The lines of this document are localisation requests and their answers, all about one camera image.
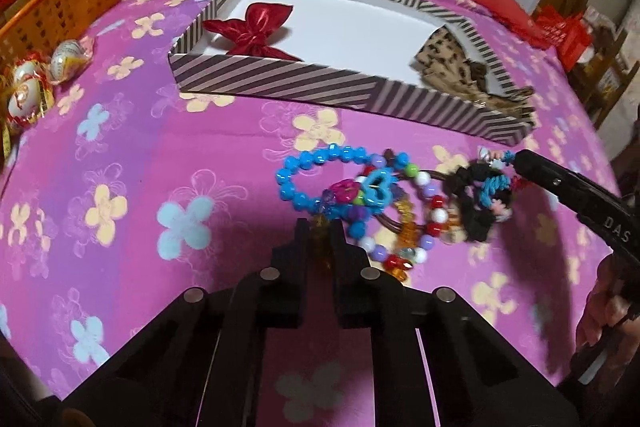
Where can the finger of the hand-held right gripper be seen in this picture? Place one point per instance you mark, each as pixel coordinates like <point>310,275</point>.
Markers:
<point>545,174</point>

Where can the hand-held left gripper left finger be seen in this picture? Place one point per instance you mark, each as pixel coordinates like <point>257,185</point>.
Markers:
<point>307,257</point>

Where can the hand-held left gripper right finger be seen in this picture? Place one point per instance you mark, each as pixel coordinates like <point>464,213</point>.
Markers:
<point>340,267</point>

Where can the black scrunchie with blue yarn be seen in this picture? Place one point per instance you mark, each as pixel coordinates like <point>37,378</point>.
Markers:
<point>480,207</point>

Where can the striped cardboard box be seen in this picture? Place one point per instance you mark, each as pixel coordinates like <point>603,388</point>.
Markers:
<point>350,77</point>

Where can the person's right hand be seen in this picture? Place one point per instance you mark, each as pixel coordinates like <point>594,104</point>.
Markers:
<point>600,312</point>

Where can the blue heart charm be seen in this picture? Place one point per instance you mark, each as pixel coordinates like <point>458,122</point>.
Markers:
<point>375,189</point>

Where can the wooden chair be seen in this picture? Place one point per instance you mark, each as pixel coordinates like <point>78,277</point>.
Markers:
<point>607,72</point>

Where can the red shopping bag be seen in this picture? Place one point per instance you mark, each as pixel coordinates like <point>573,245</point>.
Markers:
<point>567,32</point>

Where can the leopard print bow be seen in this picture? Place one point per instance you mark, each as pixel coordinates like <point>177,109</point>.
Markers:
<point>450,57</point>

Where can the red frilled pillow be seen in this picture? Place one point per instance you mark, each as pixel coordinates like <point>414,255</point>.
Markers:
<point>500,2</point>

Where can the pink floral bedsheet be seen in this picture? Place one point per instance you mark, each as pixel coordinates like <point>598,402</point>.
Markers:
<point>150,167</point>

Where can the red satin bow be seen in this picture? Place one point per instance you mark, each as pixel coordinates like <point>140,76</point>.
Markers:
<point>252,29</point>

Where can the silver wrapped candy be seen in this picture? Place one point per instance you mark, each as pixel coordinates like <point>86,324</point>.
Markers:
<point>70,59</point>

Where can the white and red wrapped candy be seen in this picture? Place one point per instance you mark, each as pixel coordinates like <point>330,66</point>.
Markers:
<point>26,72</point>
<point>25,104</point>

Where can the orange plastic basket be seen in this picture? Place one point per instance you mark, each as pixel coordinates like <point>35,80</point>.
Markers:
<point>55,7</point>

